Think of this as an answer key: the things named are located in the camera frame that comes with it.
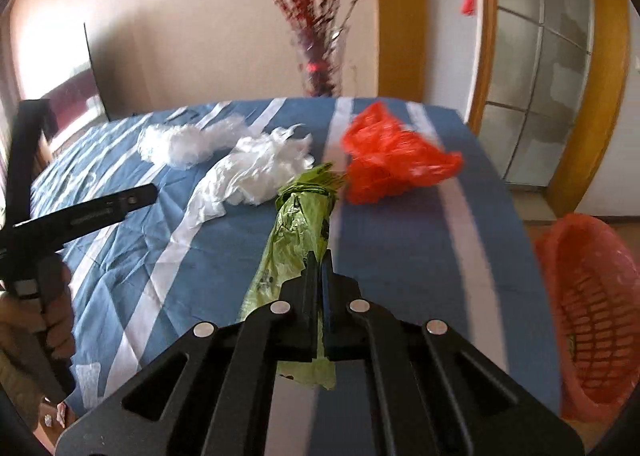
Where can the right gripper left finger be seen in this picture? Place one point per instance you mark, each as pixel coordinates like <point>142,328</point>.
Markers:
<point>209,393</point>

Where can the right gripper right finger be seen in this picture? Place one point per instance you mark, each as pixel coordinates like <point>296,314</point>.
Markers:
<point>431,392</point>

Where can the clear plastic bag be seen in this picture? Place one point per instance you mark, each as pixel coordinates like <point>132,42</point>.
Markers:
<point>183,147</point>

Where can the green plastic bag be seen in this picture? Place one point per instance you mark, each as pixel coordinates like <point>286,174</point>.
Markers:
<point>289,271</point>

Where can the white paper bag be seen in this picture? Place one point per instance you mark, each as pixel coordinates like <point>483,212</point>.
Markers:
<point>251,174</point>

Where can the red plastic bag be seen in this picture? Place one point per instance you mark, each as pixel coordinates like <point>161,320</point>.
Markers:
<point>387,159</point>

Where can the red trash basket with liner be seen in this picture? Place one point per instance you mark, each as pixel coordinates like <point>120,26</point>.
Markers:
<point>592,282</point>

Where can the left hand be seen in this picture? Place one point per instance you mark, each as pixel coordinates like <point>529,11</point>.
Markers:
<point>57,322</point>

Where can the blue white striped tablecloth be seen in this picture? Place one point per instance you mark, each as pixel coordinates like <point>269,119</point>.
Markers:
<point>455,252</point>

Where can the frosted glass sliding door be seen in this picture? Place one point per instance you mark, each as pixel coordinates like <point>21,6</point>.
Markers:
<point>559,71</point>

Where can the glass vase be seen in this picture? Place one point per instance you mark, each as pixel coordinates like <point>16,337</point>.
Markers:
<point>320,62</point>

